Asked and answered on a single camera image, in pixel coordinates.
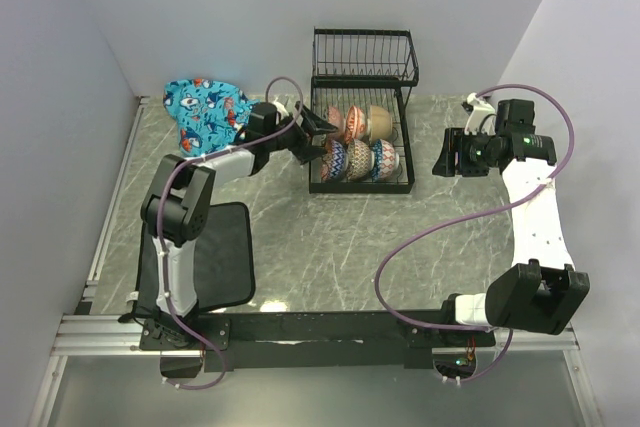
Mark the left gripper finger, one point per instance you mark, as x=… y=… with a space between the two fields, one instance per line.
x=313 y=124
x=307 y=152

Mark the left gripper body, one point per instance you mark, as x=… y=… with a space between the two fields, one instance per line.
x=288 y=136

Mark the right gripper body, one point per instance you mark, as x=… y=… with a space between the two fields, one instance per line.
x=475 y=155

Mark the black leaf pattern bowl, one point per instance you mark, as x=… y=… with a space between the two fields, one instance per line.
x=337 y=120

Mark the red geometric pattern bowl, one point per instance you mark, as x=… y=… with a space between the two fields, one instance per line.
x=334 y=162

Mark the orange floral bowl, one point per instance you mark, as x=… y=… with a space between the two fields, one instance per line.
x=356 y=124

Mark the brown mosaic pattern bowl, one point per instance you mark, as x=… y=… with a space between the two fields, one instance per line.
x=360 y=160

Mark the white beige bowl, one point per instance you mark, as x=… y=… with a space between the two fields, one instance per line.
x=380 y=123

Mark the blue triangle pattern bowl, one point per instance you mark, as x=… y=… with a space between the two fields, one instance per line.
x=386 y=160

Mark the black wire dish rack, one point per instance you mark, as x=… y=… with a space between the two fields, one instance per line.
x=361 y=82

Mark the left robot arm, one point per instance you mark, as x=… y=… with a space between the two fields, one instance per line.
x=177 y=203

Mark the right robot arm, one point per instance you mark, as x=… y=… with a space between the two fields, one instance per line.
x=542 y=290

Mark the blue shark print cloth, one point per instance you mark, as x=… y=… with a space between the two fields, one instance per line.
x=208 y=114

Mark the black drying mat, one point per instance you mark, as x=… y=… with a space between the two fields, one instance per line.
x=224 y=268

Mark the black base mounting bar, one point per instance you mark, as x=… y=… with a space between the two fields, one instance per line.
x=308 y=339

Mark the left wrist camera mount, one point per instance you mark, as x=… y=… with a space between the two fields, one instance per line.
x=282 y=111

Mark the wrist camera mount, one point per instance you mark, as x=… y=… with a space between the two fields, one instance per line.
x=282 y=111
x=481 y=115

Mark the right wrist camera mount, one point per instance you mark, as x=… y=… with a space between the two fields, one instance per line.
x=481 y=115

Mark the aluminium frame rail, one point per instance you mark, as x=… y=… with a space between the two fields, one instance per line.
x=313 y=253

